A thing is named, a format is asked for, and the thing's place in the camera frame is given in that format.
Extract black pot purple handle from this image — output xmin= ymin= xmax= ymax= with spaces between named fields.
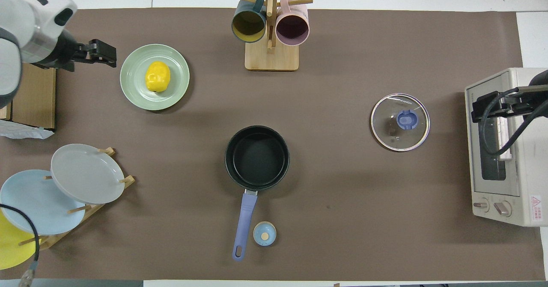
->
xmin=225 ymin=126 xmax=290 ymax=262

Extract wooden plate rack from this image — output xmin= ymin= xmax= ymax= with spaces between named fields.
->
xmin=17 ymin=147 xmax=136 ymax=251

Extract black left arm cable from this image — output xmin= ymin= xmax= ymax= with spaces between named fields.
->
xmin=0 ymin=203 xmax=40 ymax=287

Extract pink mug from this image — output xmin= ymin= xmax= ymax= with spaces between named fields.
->
xmin=275 ymin=0 xmax=310 ymax=47

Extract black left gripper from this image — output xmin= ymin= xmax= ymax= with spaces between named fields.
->
xmin=68 ymin=39 xmax=117 ymax=72

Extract green plate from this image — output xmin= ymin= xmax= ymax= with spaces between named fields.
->
xmin=120 ymin=44 xmax=190 ymax=111

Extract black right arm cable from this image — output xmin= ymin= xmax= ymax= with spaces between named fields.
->
xmin=479 ymin=88 xmax=548 ymax=156

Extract brown table mat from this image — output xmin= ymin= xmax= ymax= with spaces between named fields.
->
xmin=0 ymin=8 xmax=546 ymax=281

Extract glass lid purple knob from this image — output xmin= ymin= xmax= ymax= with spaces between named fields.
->
xmin=370 ymin=93 xmax=430 ymax=152

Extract light blue plate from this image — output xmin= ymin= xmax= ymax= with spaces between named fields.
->
xmin=0 ymin=169 xmax=86 ymax=236

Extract grey plate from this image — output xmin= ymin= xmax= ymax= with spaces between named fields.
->
xmin=51 ymin=143 xmax=125 ymax=205

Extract wooden mug tree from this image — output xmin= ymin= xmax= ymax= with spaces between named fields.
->
xmin=230 ymin=0 xmax=313 ymax=72

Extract dark teal mug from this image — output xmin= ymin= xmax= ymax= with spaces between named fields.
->
xmin=231 ymin=0 xmax=267 ymax=44

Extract white plastic bag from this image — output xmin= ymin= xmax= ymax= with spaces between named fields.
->
xmin=0 ymin=119 xmax=55 ymax=140

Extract beige toaster oven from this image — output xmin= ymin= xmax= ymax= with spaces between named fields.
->
xmin=465 ymin=67 xmax=548 ymax=227

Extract yellow plate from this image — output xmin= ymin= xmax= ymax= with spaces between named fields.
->
xmin=0 ymin=210 xmax=42 ymax=270

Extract wooden shelf box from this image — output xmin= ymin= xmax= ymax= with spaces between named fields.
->
xmin=0 ymin=62 xmax=57 ymax=131

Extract small blue round cap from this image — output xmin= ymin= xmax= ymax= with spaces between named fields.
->
xmin=253 ymin=221 xmax=277 ymax=247

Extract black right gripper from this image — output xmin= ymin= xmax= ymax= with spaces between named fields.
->
xmin=471 ymin=91 xmax=536 ymax=123

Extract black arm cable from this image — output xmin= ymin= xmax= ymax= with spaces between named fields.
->
xmin=479 ymin=88 xmax=548 ymax=156
xmin=0 ymin=203 xmax=40 ymax=287

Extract yellow lemon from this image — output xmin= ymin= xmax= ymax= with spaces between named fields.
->
xmin=145 ymin=61 xmax=171 ymax=93

